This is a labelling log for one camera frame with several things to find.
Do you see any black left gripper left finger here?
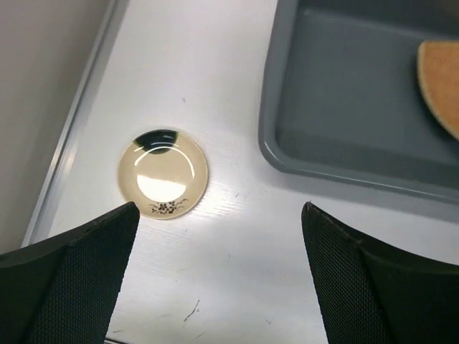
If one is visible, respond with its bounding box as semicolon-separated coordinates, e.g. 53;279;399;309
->
1;202;140;343

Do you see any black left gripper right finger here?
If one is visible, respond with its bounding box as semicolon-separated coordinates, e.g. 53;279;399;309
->
301;202;458;343

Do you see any small cream floral dish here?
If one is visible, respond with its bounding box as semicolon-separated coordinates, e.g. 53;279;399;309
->
117;129;209;220

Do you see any triangular wooden plate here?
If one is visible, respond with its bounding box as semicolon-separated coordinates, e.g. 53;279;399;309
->
417;40;458;139

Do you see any grey plastic bin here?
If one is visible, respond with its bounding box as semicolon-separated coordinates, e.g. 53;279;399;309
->
258;1;458;203

